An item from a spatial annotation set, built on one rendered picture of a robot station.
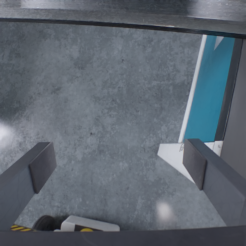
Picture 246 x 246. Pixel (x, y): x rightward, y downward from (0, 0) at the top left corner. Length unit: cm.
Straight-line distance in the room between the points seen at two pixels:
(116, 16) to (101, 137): 78
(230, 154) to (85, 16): 21
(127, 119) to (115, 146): 15
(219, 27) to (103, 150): 81
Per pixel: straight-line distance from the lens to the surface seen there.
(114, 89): 97
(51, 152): 17
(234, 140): 19
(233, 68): 22
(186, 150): 16
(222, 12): 22
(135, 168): 92
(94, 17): 22
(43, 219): 100
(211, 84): 29
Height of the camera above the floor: 91
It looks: 80 degrees down
